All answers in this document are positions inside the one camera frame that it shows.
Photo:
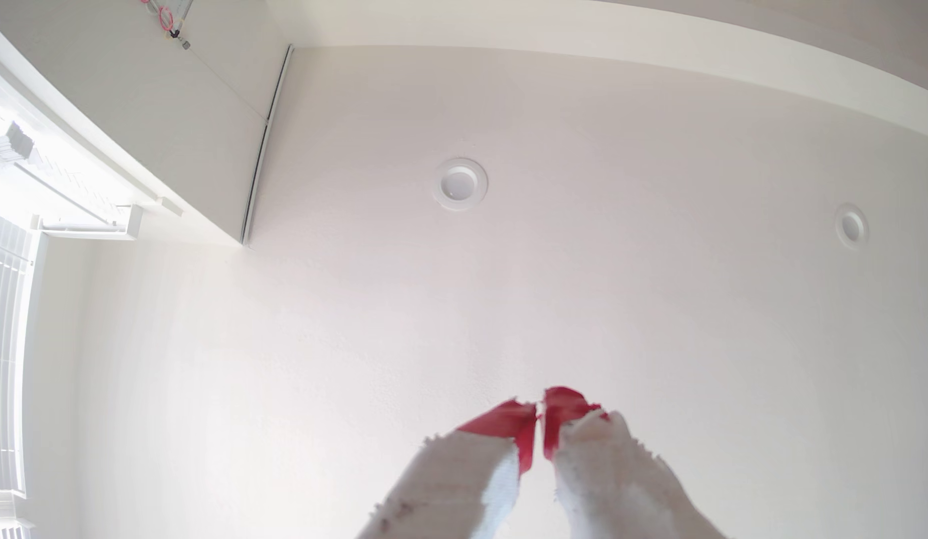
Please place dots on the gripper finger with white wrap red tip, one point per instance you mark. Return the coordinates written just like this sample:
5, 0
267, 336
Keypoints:
449, 479
614, 479

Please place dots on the white blind headrail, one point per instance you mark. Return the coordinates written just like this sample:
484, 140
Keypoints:
90, 224

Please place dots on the white window blind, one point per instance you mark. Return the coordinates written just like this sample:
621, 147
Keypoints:
4, 337

